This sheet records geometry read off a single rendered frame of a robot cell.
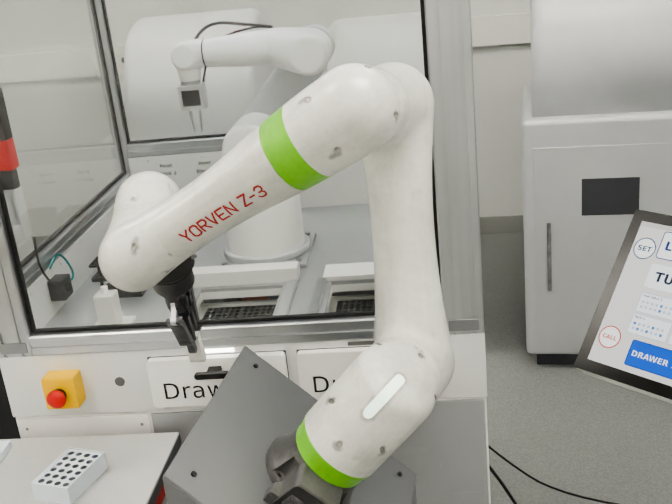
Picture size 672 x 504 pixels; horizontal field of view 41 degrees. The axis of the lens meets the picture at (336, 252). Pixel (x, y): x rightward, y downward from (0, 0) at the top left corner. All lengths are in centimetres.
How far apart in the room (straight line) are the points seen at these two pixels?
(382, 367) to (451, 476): 77
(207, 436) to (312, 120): 48
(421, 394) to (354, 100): 41
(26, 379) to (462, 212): 99
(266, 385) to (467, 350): 50
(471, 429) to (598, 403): 156
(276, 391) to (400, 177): 42
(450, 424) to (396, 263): 63
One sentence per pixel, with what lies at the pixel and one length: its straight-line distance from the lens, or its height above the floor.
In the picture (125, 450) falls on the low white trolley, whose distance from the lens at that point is 193.
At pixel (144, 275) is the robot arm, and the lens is 136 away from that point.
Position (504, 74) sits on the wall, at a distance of 488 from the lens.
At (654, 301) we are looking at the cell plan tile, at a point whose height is 108.
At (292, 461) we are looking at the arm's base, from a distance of 132.
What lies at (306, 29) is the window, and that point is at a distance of 165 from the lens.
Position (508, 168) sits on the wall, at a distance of 500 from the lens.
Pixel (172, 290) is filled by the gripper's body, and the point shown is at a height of 117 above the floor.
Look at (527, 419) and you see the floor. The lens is 332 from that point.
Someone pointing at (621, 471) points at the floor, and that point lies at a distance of 308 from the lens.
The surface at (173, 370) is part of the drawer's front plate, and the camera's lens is 188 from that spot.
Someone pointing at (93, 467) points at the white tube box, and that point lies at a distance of 185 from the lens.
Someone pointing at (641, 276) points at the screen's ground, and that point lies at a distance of 165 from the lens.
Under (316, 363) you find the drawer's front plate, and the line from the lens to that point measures 182.
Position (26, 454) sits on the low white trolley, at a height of 76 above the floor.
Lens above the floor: 174
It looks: 20 degrees down
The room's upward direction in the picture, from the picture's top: 6 degrees counter-clockwise
